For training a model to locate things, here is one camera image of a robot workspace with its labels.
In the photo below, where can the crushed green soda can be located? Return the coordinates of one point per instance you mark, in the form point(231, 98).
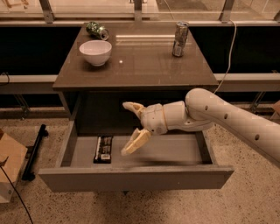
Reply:
point(97, 30)

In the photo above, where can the grey cabinet with counter top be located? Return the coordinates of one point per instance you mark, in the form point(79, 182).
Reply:
point(141, 69)

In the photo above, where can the white ceramic bowl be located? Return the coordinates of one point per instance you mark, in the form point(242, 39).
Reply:
point(96, 52)

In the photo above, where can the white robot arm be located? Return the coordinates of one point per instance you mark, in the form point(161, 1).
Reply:
point(199, 111)

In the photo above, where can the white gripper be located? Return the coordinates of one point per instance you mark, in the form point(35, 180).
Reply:
point(154, 118)

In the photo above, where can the cardboard box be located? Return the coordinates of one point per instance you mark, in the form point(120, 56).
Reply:
point(12, 157)

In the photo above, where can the tall silver drink can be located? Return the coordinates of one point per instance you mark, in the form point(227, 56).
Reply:
point(180, 39)

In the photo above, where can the black metal bar stand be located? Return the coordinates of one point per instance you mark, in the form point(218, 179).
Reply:
point(32, 154)

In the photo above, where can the open grey top drawer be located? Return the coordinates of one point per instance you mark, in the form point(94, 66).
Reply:
point(174, 161)

